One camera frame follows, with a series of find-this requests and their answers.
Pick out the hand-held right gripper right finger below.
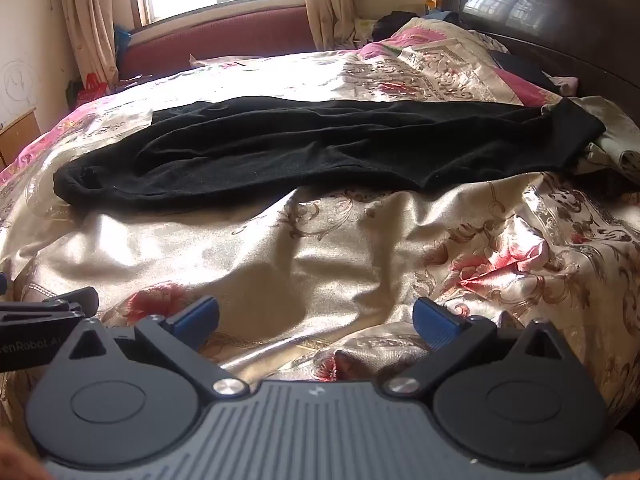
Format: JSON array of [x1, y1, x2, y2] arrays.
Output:
[[384, 296, 567, 402]]

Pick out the red plastic bag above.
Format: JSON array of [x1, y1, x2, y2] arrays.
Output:
[[75, 72, 108, 106]]

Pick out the wooden nightstand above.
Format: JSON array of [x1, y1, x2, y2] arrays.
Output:
[[0, 111, 42, 168]]

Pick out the dark wooden headboard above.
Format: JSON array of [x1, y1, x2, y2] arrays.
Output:
[[442, 0, 640, 111]]

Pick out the pale pink cloth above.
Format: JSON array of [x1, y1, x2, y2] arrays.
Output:
[[547, 76, 579, 97]]

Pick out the maroon padded window seat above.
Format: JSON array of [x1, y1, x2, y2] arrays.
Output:
[[117, 6, 318, 81]]

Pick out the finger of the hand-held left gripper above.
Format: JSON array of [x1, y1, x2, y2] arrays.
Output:
[[0, 286, 99, 332]]

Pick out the dark clothes pile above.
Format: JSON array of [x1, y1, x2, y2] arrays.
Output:
[[372, 10, 426, 41]]

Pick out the floral satin quilt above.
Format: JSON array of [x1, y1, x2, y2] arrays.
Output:
[[0, 17, 640, 411]]

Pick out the black pants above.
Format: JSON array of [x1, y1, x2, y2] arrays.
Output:
[[52, 96, 607, 211]]

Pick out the beige curtain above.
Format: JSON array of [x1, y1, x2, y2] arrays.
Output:
[[57, 0, 121, 91], [299, 0, 358, 51]]

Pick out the white cloth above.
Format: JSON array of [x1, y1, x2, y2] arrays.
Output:
[[190, 52, 261, 68]]

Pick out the grey crumpled cloth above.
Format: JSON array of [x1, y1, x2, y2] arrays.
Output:
[[570, 95, 640, 183]]

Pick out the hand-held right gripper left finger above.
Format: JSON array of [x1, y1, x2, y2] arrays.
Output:
[[69, 296, 250, 402]]

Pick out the black folded cloth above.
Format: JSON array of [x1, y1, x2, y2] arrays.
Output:
[[487, 50, 566, 96]]

